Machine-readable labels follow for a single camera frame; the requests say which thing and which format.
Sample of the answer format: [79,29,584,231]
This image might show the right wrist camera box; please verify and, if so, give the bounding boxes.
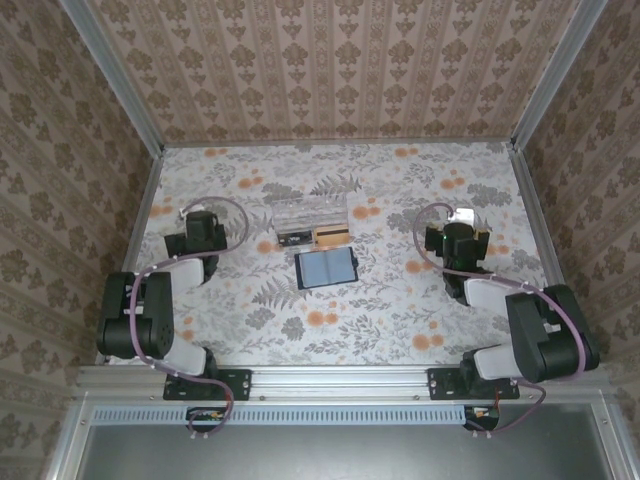
[443,208,476,251]

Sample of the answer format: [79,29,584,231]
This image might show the aluminium corner post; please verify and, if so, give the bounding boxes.
[62,0,166,156]
[509,0,604,151]

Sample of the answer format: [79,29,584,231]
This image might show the grey metal panel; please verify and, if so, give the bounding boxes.
[74,422,609,480]

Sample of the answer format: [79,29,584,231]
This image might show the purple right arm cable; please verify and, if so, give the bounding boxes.
[413,202,601,439]

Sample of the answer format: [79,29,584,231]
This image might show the slotted grey cable duct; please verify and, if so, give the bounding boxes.
[92,405,464,424]

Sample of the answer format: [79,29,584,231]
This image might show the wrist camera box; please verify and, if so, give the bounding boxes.
[443,208,476,251]
[185,210,220,239]

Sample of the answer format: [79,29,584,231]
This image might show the floral tablecloth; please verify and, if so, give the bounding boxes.
[117,142,576,367]

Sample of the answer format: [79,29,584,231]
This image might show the aluminium base beam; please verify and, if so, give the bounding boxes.
[74,363,614,402]

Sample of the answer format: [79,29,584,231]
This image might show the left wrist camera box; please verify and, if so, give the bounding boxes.
[185,210,220,239]

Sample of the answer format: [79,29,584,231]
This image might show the black VIP card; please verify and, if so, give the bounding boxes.
[277,230,315,250]

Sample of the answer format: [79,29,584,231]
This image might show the gold plastic card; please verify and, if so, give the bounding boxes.
[314,226,350,248]

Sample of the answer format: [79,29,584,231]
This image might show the navy card holder wallet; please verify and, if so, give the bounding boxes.
[293,245,361,291]

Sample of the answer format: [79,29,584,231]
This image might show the aluminium side rail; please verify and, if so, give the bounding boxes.
[94,147,166,366]
[507,142,592,364]

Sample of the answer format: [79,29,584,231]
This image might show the black connector board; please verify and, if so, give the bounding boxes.
[185,406,230,435]
[463,404,501,432]

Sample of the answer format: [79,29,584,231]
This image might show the clear acrylic card organizer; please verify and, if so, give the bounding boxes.
[271,196,350,250]

